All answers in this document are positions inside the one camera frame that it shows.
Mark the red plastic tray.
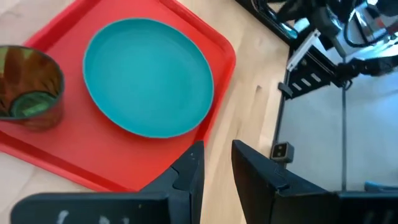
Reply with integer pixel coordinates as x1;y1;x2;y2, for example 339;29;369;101
0;0;236;192

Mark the blue plastic object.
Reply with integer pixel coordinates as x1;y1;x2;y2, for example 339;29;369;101
364;181;398;194

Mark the teal round plate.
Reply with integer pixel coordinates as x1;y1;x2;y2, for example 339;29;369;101
82;17;215;139

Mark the small grey camera box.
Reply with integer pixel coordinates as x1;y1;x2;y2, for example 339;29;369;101
269;141;295;164

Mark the black bracket with white slots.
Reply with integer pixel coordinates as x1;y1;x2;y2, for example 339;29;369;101
277;51;341;100

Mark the thin grey metal pole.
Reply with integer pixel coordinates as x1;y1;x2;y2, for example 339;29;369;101
341;86;348;192

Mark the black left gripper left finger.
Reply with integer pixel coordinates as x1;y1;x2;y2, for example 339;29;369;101
141;140;205;224

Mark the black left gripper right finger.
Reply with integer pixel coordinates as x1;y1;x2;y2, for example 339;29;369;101
231;139;340;224

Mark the white metal bracket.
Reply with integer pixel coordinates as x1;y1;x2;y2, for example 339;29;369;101
286;29;322;73

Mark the green textured glass cup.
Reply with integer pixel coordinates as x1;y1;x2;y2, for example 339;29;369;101
0;45;66;132

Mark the black table frame rail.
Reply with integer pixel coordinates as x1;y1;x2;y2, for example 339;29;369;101
233;0;299;47

